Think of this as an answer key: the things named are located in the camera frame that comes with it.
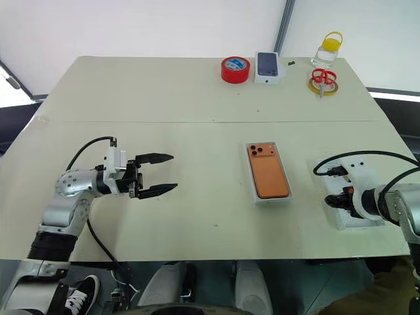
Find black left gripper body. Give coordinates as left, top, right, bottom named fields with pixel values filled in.
left=116, top=159, right=145, bottom=200

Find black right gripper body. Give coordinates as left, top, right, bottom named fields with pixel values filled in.
left=341, top=185, right=362, bottom=219

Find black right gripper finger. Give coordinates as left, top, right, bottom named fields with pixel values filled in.
left=324, top=194, right=345, bottom=208

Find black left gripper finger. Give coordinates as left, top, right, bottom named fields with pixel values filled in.
left=135, top=152, right=175, bottom=166
left=137, top=182, right=179, bottom=201

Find white phone box lid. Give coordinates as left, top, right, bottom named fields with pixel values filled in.
left=305, top=157, right=387, bottom=232

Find orange smartphone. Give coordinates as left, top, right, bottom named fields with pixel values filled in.
left=246, top=143, right=293, bottom=200

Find white phone box tray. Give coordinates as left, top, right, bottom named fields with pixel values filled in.
left=243, top=140, right=294, bottom=206

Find white box with phone print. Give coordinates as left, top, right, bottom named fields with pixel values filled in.
left=254, top=51, right=286, bottom=85

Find grey rounded robot leg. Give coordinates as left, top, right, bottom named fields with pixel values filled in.
left=136, top=261, right=198, bottom=309
left=234, top=260, right=274, bottom=315

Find olive trousers of person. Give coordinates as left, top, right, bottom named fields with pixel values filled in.
left=317, top=255, right=416, bottom=315

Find yellow tape roll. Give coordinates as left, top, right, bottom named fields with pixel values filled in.
left=307, top=76, right=341, bottom=96

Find red tape roll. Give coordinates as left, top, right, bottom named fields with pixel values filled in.
left=220, top=56, right=251, bottom=85

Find black and white sneaker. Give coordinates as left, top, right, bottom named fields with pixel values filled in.
left=63, top=274, right=100, bottom=315

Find clear jar with yellow lid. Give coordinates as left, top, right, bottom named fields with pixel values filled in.
left=311, top=31, right=345, bottom=68

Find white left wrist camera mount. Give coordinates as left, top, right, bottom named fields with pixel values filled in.
left=102, top=146, right=128, bottom=198

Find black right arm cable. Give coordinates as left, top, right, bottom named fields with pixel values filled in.
left=312, top=150, right=420, bottom=211

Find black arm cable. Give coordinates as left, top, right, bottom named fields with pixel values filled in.
left=312, top=150, right=420, bottom=211
left=65, top=135, right=119, bottom=173

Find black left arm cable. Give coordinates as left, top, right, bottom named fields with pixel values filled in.
left=65, top=135, right=119, bottom=173

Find red handled scissors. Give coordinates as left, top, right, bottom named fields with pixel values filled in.
left=311, top=68, right=337, bottom=98

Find grey door handle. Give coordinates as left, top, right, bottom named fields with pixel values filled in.
left=5, top=74, right=22, bottom=91

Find grey wall pillar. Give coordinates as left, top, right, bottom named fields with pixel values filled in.
left=273, top=0, right=297, bottom=54

